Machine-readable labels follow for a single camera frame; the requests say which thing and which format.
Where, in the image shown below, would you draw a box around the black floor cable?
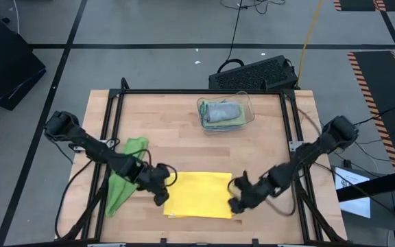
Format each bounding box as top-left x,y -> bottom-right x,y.
217,0 -> 246,74

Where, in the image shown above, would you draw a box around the bright green microfiber towel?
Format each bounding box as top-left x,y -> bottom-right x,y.
105,137 -> 149,217

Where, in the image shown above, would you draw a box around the pale green microfiber towel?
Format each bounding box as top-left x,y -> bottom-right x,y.
200,99 -> 247,130

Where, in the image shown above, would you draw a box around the black hazard-striped floor mat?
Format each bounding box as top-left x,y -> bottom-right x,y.
333,0 -> 395,12
346,50 -> 395,172

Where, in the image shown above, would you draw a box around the large black equipment case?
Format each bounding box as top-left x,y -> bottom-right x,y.
0,19 -> 47,112

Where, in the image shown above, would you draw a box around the yellow cable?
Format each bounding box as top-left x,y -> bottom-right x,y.
296,0 -> 324,78

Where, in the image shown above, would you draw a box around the clear plastic bin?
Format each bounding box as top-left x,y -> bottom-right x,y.
196,91 -> 255,135

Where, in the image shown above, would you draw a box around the white printed sheet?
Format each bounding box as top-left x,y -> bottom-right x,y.
334,167 -> 372,220

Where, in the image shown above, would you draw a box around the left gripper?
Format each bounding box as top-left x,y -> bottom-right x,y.
137,163 -> 171,207

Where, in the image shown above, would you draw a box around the black perforated computer case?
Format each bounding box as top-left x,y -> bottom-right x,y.
208,54 -> 300,92

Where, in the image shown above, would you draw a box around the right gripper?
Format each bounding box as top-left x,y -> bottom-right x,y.
228,170 -> 274,215

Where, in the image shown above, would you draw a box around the plain grey microfiber towel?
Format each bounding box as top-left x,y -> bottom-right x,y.
204,102 -> 241,124

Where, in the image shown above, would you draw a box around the black metal beam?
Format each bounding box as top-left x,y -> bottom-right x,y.
336,167 -> 395,203

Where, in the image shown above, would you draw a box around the yellow microfiber towel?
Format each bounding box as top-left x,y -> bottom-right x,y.
163,171 -> 235,220

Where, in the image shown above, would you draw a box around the black metal table frame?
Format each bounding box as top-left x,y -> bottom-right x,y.
55,77 -> 351,247

